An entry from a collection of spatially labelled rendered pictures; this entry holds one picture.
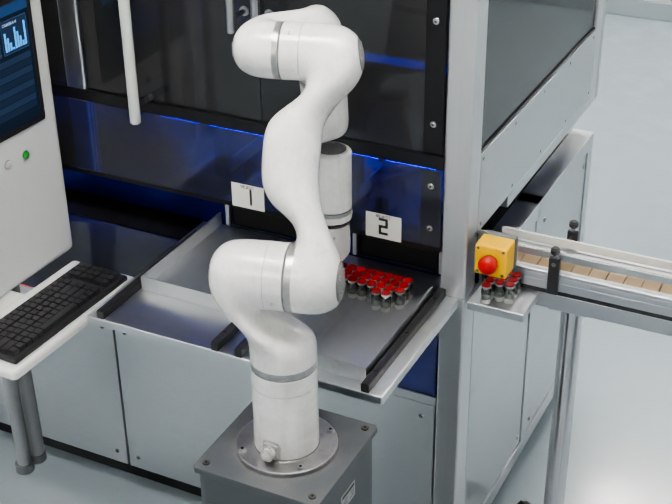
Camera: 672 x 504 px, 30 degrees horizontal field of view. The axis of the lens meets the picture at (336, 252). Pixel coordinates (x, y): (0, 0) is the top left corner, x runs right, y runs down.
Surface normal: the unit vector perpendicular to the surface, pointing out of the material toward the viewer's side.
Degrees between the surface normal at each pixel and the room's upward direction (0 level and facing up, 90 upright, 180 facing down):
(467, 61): 90
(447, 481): 90
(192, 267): 0
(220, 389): 90
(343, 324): 0
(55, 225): 90
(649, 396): 0
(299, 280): 64
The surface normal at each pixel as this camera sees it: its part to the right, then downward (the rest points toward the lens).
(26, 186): 0.88, 0.22
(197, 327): -0.01, -0.87
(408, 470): -0.44, 0.44
